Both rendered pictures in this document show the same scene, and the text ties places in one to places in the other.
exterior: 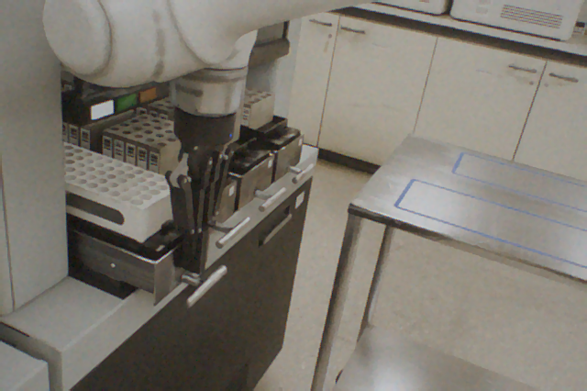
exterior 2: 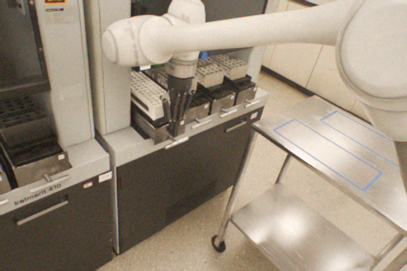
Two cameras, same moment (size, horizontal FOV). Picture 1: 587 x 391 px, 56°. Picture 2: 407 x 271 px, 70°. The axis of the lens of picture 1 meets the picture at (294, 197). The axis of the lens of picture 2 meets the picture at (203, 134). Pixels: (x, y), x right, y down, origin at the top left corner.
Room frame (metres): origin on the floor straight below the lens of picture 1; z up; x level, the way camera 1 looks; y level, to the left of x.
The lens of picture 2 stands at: (-0.05, -0.27, 1.40)
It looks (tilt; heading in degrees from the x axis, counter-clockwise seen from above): 37 degrees down; 22
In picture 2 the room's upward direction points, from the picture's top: 11 degrees clockwise
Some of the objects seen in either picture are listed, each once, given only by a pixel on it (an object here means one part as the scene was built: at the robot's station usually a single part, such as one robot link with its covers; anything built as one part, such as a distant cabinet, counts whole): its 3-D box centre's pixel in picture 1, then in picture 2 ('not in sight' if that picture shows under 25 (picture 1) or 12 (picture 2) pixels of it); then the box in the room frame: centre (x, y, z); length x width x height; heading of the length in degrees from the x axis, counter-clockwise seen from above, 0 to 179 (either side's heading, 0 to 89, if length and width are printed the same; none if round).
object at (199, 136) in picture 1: (203, 141); (179, 86); (0.65, 0.12, 0.96); 0.08 x 0.07 x 0.09; 161
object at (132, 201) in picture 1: (79, 184); (142, 91); (0.71, 0.31, 0.83); 0.30 x 0.10 x 0.06; 71
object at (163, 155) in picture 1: (174, 154); (184, 86); (0.84, 0.21, 0.85); 0.12 x 0.02 x 0.06; 161
